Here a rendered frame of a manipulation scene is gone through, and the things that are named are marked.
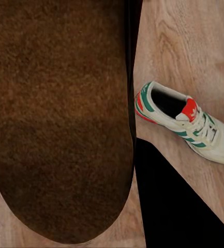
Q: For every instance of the gym shoe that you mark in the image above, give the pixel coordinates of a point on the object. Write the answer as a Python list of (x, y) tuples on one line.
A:
[(181, 114)]

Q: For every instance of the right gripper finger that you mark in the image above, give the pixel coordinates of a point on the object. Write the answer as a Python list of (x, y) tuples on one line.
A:
[(173, 214)]

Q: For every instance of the sandal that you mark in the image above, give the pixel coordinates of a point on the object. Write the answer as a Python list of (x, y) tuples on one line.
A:
[(67, 113)]

